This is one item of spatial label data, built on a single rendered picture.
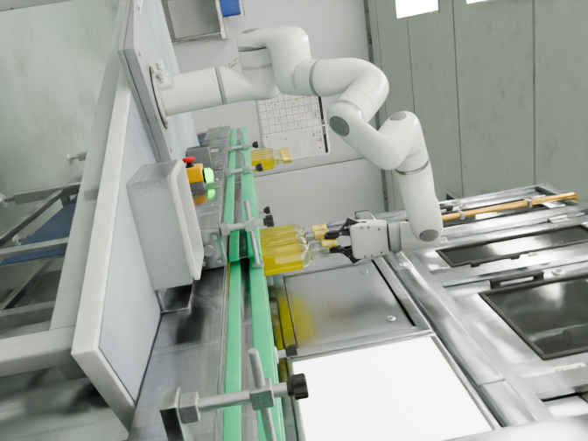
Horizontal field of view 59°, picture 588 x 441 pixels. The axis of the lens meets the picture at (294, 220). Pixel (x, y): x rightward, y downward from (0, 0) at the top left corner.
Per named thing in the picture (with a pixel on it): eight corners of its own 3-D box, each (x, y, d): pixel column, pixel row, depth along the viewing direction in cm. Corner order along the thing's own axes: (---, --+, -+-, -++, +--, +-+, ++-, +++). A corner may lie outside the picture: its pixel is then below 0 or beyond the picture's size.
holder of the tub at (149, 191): (159, 315, 106) (198, 307, 106) (125, 184, 97) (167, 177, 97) (170, 279, 122) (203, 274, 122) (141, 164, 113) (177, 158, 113)
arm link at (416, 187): (391, 154, 129) (410, 215, 141) (395, 187, 119) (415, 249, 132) (426, 145, 126) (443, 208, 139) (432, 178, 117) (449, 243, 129)
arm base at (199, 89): (148, 79, 121) (214, 66, 122) (146, 52, 129) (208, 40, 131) (166, 133, 132) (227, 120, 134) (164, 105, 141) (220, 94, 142)
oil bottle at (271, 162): (235, 175, 254) (293, 165, 255) (234, 164, 252) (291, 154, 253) (235, 172, 259) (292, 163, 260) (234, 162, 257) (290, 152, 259)
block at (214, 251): (198, 272, 123) (227, 267, 124) (190, 234, 120) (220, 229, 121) (199, 266, 127) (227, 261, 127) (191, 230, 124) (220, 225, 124)
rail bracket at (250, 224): (229, 274, 124) (281, 264, 125) (215, 206, 119) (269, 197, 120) (229, 269, 127) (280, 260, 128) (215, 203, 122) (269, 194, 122)
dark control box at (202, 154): (189, 173, 185) (213, 169, 185) (184, 151, 182) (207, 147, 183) (191, 168, 193) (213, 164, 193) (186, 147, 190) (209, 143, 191)
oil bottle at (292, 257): (233, 283, 136) (314, 268, 137) (229, 262, 134) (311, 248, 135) (234, 273, 141) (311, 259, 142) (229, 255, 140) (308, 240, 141)
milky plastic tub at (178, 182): (156, 292, 104) (199, 284, 104) (127, 183, 97) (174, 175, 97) (167, 259, 120) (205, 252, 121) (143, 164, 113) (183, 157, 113)
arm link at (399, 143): (375, 145, 134) (346, 183, 127) (352, 72, 121) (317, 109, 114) (434, 150, 123) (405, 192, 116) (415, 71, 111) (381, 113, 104)
